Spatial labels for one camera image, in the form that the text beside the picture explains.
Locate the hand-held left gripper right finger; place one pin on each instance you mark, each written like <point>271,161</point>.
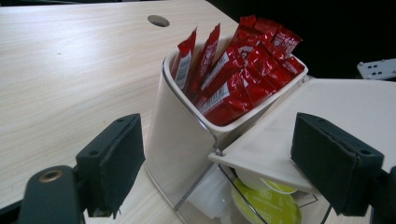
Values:
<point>333,161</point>

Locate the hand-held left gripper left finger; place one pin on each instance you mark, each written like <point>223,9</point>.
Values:
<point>112,168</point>

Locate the white organizer box with lid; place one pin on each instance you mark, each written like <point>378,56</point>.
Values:
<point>177,140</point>

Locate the green-lidded capsule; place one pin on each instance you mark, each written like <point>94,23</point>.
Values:
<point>280,187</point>
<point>274,208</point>

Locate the white power strip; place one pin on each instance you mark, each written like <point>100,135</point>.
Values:
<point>378,69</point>

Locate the bunch of red sachets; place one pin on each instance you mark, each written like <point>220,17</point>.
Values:
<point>230,99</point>

